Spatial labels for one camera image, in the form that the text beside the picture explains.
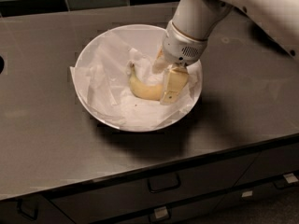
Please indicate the black drawer handle middle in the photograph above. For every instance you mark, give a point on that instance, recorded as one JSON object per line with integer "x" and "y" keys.
{"x": 161, "y": 183}

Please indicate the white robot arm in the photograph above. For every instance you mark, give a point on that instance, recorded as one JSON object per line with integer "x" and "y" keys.
{"x": 187, "y": 33}

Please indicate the dark drawer front right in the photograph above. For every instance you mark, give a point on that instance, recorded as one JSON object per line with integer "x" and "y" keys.
{"x": 272, "y": 162}

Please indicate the small white label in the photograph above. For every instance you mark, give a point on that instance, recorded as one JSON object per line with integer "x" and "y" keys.
{"x": 247, "y": 194}

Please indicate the dark lower drawer front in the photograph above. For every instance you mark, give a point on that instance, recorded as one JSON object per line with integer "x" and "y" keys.
{"x": 232, "y": 198}

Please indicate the black drawer handle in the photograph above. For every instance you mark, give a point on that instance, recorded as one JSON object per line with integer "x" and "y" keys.
{"x": 161, "y": 183}
{"x": 27, "y": 210}

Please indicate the dark drawer front middle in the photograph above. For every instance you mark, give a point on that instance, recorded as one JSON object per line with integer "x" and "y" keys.
{"x": 126, "y": 198}

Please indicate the white label right drawer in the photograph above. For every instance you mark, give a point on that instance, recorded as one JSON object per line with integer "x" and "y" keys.
{"x": 291, "y": 178}

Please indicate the white label drawer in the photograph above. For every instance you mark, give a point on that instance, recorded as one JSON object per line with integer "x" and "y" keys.
{"x": 291, "y": 178}
{"x": 161, "y": 213}

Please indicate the yellow banana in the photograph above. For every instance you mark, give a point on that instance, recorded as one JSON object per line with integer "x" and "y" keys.
{"x": 142, "y": 90}

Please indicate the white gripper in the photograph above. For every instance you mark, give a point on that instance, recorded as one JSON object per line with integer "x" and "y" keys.
{"x": 179, "y": 49}

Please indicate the large white bowl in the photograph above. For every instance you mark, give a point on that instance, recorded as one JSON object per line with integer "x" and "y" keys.
{"x": 102, "y": 47}

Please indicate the white crumpled paper liner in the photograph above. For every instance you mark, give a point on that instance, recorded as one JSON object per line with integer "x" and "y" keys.
{"x": 102, "y": 90}

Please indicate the white label lower drawer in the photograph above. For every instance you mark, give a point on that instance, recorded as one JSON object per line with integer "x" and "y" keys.
{"x": 161, "y": 213}

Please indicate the black drawer handle left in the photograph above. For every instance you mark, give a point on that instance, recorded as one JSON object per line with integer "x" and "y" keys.
{"x": 27, "y": 210}

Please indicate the dark drawer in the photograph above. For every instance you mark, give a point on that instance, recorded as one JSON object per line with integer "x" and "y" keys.
{"x": 232, "y": 198}
{"x": 126, "y": 198}
{"x": 272, "y": 162}

